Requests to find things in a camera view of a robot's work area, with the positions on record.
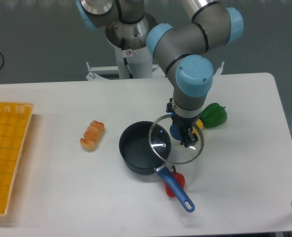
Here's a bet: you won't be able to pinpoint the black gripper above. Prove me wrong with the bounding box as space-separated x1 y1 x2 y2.
166 98 201 148

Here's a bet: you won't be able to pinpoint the glass lid blue knob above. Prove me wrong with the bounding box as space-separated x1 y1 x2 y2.
148 114 204 165

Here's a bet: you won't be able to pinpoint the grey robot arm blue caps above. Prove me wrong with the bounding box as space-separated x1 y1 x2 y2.
76 0 244 147

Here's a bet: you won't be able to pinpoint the yellow toy bell pepper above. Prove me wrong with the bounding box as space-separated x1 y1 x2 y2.
196 119 204 129

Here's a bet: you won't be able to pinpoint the green toy bell pepper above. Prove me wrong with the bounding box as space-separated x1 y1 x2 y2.
200 103 227 128

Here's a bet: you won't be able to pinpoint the red toy bell pepper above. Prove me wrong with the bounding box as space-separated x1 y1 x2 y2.
164 165 186 198

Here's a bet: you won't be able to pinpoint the orange toy shrimp sushi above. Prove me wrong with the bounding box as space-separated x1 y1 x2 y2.
79 120 105 152

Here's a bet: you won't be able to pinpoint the yellow woven basket tray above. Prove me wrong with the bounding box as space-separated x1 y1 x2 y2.
0 101 34 216

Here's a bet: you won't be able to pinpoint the dark saucepan blue handle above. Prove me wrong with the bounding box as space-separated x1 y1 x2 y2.
118 120 195 213

